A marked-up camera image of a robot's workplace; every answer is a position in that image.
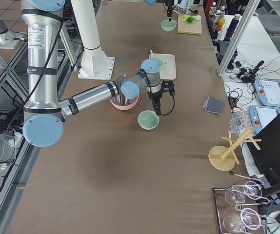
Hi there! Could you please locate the black thermos bottle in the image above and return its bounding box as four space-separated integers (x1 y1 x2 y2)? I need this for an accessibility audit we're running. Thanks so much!
224 14 240 40

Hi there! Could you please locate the blue teach pendant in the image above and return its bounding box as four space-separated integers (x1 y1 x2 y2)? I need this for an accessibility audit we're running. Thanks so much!
254 78 280 108
249 105 280 134

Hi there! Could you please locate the green bowl on tray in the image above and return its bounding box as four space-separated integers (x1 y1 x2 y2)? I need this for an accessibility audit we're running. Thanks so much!
151 57 164 67

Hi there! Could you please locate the aluminium frame post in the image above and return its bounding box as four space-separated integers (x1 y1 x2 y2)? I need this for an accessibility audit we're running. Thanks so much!
217 0 260 77

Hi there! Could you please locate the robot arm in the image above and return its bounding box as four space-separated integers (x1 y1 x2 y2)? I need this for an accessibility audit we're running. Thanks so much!
21 0 175 147
144 0 182 21

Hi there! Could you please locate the bamboo cutting board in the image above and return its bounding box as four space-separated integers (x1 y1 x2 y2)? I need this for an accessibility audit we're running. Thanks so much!
177 15 202 35

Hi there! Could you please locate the pink bowl with ice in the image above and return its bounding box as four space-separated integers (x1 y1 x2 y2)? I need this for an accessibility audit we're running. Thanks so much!
110 95 139 111

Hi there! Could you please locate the cream serving tray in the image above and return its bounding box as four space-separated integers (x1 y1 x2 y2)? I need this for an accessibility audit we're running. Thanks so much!
153 53 177 80

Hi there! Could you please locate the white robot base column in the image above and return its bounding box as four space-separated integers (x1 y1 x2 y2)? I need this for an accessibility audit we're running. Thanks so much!
71 0 115 80

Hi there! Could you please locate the grey folded cloth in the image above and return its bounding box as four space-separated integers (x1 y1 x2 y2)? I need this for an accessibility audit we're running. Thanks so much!
202 97 225 115

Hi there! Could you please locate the green lime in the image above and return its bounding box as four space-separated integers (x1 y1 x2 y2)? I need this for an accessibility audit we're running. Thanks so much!
187 16 194 23

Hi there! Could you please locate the green bowl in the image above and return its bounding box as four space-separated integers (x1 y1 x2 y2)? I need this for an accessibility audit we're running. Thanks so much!
160 19 177 32
137 110 160 130
151 57 164 67

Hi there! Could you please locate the wine glass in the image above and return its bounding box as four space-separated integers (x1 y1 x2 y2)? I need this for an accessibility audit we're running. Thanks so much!
224 180 261 205
223 208 261 234

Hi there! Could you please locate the wooden mug tree stand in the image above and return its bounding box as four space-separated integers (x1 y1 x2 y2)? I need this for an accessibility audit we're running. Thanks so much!
208 127 262 171

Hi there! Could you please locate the lemon slice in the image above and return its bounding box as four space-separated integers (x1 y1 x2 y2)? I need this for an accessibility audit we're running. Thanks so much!
182 15 190 21

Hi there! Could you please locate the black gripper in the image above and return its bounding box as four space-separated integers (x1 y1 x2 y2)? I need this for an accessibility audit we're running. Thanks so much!
147 81 175 115

